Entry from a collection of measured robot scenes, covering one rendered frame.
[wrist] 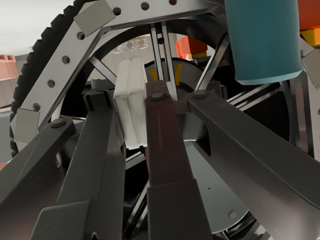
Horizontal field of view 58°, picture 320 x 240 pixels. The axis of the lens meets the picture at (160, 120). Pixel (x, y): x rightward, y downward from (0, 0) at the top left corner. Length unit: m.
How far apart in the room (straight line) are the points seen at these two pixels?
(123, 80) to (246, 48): 0.26
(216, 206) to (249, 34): 0.22
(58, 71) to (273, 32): 0.31
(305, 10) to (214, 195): 0.73
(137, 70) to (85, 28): 0.32
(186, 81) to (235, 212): 0.62
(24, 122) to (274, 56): 0.38
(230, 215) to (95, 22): 0.34
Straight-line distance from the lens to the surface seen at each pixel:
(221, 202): 0.39
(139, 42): 5.92
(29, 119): 0.50
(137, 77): 0.15
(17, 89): 0.60
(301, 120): 0.62
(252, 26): 0.39
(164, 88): 0.15
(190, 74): 0.95
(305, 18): 1.01
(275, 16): 0.39
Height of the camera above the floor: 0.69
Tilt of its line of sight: 11 degrees up
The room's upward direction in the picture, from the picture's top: 169 degrees clockwise
